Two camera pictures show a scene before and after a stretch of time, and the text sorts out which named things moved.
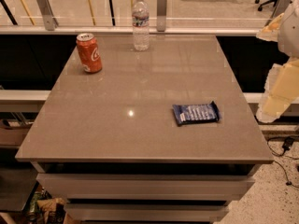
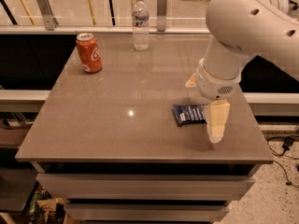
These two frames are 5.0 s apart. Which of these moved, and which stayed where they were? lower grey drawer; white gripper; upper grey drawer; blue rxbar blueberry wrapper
Moved: white gripper
Stayed: upper grey drawer; blue rxbar blueberry wrapper; lower grey drawer
